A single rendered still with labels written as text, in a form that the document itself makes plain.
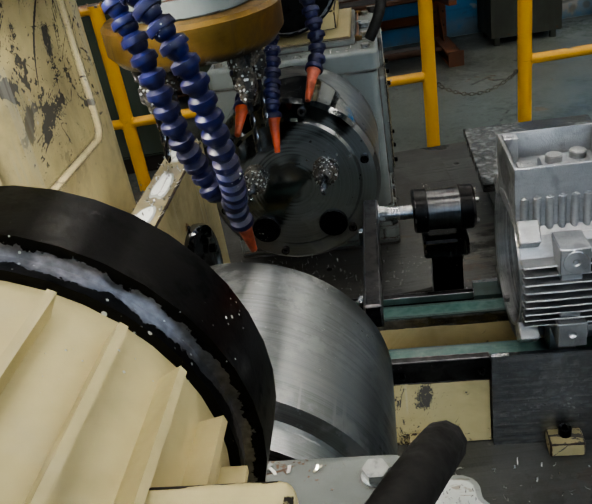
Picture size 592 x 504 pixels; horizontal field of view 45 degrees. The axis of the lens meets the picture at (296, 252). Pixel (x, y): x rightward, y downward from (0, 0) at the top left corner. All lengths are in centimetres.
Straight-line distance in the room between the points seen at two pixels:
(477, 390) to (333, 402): 40
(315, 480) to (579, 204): 47
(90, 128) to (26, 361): 75
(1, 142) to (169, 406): 56
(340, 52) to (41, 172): 57
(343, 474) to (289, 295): 20
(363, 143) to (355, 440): 59
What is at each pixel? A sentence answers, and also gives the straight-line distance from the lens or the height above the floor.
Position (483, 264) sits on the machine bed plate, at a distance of 125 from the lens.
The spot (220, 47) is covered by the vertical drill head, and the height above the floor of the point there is 131.
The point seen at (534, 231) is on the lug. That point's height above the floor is 108.
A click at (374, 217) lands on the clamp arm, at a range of 92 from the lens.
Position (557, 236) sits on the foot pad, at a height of 108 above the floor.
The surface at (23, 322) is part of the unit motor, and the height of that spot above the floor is 135.
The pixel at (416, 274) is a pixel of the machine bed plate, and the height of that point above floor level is 80.
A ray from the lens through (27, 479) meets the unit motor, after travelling 19.
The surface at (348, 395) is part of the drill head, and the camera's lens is 51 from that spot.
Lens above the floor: 145
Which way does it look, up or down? 29 degrees down
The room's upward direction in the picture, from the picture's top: 10 degrees counter-clockwise
